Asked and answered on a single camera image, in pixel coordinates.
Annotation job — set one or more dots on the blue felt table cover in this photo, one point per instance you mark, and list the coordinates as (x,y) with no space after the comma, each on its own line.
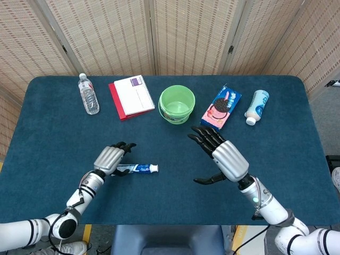
(66,132)

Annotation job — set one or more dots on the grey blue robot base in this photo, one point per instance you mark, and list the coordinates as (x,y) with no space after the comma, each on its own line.
(167,239)

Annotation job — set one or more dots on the grey shoe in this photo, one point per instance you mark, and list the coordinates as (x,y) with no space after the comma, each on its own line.
(336,179)

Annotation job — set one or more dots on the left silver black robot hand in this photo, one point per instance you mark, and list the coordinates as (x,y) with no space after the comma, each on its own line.
(107,159)

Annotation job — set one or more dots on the red folder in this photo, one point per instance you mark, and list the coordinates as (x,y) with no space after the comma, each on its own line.
(114,99)

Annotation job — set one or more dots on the grey black device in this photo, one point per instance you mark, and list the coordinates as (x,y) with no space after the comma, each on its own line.
(332,83)

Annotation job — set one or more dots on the green plastic bucket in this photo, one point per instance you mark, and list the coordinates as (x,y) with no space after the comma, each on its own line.
(176,105)

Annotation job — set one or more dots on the clear plastic water bottle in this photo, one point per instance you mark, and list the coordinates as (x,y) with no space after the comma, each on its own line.
(89,98)

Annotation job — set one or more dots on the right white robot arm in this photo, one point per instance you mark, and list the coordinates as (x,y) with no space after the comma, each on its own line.
(273,212)

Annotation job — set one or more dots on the white blue lotion bottle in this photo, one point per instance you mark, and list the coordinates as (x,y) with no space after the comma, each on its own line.
(257,106)

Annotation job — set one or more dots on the black box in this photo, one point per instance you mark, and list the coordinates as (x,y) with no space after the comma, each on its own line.
(333,162)

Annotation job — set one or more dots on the white sneaker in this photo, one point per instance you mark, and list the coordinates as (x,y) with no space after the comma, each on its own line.
(71,248)

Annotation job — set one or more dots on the blue and white toothpaste tube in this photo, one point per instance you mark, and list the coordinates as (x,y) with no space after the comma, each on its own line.
(143,168)

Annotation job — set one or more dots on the bamboo folding screen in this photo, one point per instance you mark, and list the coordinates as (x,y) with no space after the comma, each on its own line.
(119,34)

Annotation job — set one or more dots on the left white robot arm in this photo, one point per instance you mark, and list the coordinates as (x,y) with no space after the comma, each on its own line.
(79,199)

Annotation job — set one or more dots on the blue cookie box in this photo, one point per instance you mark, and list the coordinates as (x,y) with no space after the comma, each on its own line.
(220,109)

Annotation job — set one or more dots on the white spiral notebook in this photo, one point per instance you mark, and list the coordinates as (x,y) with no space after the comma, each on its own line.
(135,95)

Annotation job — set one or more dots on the black screen hinge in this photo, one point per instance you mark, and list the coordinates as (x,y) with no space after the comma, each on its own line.
(64,48)
(230,49)

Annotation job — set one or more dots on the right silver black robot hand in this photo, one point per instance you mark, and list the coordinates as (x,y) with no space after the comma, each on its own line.
(229,162)

